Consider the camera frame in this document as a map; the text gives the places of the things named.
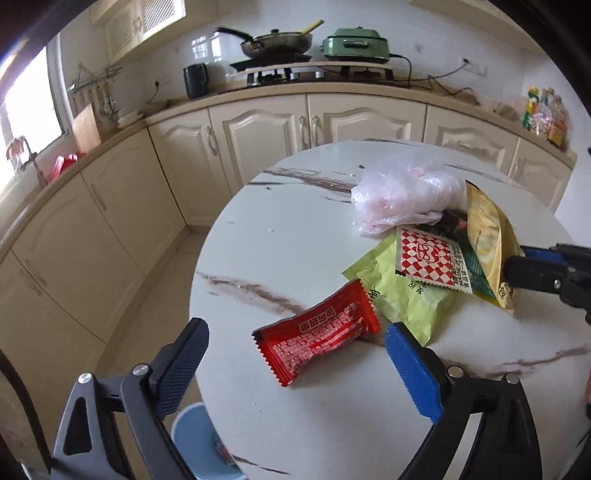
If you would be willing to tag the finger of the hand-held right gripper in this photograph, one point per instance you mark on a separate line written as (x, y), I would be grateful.
(545, 254)
(531, 274)

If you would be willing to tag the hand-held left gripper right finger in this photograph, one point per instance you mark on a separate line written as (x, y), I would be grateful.
(411, 369)

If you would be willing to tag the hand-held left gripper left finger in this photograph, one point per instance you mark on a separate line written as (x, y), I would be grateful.
(180, 364)

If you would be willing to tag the yellow snack packet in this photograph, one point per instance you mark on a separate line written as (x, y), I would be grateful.
(487, 230)

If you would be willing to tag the lime green wrapper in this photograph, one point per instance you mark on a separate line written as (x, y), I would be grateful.
(406, 307)

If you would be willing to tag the blue bin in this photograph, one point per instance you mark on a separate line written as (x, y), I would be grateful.
(194, 434)

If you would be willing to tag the red snack packet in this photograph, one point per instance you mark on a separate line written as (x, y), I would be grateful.
(318, 337)

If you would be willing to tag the red checkered sachet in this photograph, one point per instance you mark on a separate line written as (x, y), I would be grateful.
(429, 258)

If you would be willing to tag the clear plastic bag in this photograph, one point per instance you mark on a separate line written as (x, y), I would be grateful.
(401, 198)

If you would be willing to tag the dark green packet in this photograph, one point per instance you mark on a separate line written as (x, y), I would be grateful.
(455, 224)

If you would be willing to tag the colourful snack bags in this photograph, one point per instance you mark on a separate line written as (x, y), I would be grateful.
(545, 117)

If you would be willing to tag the red plastic container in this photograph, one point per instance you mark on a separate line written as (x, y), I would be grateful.
(64, 165)

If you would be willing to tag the cream base cabinets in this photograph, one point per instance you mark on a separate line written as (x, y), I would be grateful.
(258, 134)

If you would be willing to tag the kitchen faucet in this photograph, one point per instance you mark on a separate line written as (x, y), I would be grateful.
(34, 161)

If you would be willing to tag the stack of white plates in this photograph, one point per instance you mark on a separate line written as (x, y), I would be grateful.
(129, 119)

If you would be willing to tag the wooden cutting board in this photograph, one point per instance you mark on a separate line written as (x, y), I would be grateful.
(87, 129)

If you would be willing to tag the green electric cooker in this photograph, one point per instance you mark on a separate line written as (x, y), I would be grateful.
(355, 46)

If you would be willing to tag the black kettle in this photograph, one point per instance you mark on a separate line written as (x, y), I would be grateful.
(195, 81)

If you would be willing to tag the metal utensil rack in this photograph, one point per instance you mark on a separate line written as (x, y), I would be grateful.
(94, 87)

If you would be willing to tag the kitchen window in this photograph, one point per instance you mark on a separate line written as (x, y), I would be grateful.
(30, 115)

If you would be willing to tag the gas stove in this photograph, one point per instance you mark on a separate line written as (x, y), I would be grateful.
(300, 71)

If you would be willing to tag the black frying pan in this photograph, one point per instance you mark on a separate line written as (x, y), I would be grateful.
(277, 44)

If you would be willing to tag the white wall socket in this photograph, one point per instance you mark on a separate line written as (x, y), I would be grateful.
(474, 67)

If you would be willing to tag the cream wall cabinet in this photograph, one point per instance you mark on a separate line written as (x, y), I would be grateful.
(138, 25)

